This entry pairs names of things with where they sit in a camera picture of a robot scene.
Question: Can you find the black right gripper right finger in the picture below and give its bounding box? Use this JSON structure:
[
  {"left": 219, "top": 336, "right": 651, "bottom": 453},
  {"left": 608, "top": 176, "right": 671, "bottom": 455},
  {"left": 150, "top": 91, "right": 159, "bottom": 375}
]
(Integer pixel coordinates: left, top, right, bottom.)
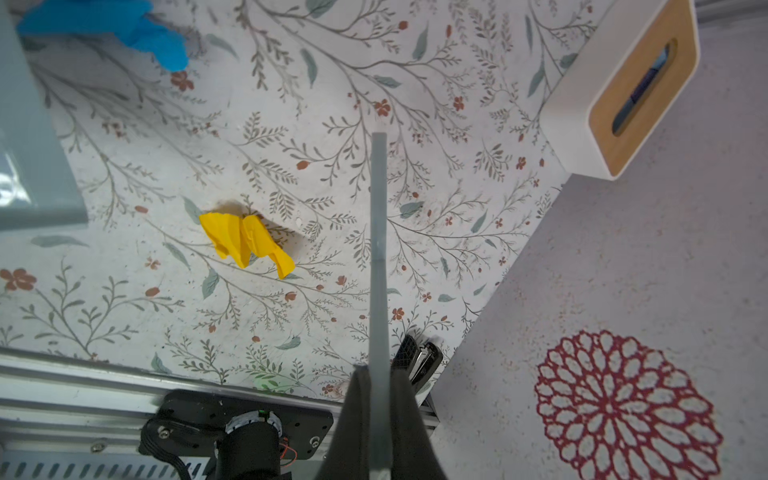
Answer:
[{"left": 390, "top": 369, "right": 447, "bottom": 480}]

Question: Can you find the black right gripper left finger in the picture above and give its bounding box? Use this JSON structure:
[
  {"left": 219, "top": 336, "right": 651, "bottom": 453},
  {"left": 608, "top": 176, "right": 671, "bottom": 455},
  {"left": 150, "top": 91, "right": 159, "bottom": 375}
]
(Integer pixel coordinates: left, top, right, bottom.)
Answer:
[{"left": 316, "top": 366, "right": 371, "bottom": 480}]

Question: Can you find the pale blue plastic dustpan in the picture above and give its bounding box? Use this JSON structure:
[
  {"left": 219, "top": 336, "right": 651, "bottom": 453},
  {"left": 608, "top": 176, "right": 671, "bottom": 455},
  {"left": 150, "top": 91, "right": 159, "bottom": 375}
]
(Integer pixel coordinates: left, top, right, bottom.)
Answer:
[{"left": 1, "top": 4, "right": 88, "bottom": 233}]

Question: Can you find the blue paper scrap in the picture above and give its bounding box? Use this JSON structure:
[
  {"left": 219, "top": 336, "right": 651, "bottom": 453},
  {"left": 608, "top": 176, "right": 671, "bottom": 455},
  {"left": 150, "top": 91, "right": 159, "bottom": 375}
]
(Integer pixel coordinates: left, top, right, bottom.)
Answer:
[{"left": 17, "top": 1, "right": 189, "bottom": 73}]

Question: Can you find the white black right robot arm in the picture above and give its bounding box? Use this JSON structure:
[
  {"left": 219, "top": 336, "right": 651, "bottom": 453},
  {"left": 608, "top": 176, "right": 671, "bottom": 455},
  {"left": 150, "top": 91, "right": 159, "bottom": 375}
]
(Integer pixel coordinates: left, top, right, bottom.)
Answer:
[{"left": 138, "top": 366, "right": 445, "bottom": 479}]

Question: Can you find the black brush holder stand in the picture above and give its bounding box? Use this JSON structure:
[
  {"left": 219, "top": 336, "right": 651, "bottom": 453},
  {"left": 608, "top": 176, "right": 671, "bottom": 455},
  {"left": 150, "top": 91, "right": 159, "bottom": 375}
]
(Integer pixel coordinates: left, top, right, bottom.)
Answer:
[{"left": 391, "top": 333, "right": 444, "bottom": 394}]

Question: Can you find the yellow paper scrap upper right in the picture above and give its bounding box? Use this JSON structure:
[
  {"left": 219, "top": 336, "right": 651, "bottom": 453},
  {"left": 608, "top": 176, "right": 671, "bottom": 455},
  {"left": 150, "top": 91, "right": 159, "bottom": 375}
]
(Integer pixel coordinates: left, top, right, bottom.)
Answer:
[{"left": 199, "top": 212, "right": 295, "bottom": 279}]

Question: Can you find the white tissue box wooden lid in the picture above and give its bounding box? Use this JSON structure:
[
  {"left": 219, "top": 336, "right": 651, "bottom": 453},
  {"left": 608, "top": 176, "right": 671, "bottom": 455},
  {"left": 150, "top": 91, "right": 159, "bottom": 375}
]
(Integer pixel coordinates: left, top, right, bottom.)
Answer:
[{"left": 540, "top": 0, "right": 700, "bottom": 180}]

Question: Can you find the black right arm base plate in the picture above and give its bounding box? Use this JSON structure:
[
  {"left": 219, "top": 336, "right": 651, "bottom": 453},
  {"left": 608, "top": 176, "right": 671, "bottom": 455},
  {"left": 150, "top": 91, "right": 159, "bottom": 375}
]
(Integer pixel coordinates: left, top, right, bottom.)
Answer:
[{"left": 138, "top": 390, "right": 334, "bottom": 460}]

